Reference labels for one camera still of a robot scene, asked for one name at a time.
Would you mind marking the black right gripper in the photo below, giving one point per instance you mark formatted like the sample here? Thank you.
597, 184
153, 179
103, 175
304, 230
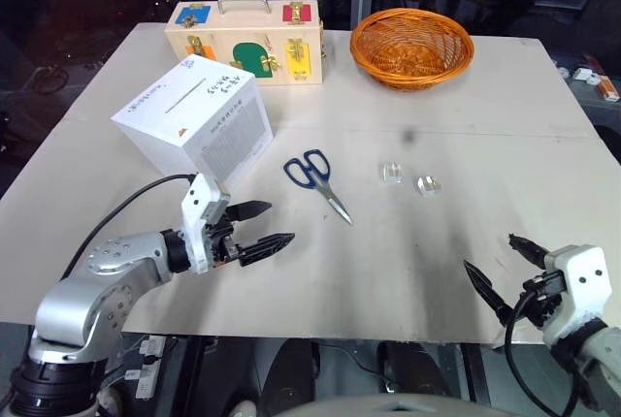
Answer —
545, 291

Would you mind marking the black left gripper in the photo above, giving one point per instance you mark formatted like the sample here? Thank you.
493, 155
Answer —
220, 237

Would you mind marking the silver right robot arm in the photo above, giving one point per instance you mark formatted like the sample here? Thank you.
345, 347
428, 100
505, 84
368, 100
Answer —
606, 354

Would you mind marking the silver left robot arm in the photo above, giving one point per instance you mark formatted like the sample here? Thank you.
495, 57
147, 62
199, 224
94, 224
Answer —
73, 305

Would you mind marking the clear plastic block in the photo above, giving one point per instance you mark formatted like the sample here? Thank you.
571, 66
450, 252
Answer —
427, 186
391, 172

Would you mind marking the white slotted cardboard box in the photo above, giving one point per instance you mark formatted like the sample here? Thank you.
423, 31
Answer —
194, 111

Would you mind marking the dark rounded shape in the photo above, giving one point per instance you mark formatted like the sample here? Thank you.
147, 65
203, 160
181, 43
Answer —
291, 373

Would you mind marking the pale robot torso top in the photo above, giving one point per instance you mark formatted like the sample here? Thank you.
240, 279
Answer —
388, 407

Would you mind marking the wooden latch box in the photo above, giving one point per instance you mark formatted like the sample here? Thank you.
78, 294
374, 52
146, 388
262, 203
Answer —
242, 24

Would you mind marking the orange and white small box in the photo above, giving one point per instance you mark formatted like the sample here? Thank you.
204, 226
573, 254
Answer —
610, 88

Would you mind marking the small white plastic parts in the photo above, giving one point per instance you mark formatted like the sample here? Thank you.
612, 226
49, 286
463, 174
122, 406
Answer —
587, 76

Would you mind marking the orange wicker basket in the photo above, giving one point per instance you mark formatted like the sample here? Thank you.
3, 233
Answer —
412, 48

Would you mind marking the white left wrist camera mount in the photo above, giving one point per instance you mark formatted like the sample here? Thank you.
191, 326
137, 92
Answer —
194, 213

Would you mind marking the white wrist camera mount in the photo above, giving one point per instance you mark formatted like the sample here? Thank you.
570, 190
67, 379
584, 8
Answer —
194, 213
582, 286

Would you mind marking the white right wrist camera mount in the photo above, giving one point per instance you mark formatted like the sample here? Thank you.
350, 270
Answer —
582, 286

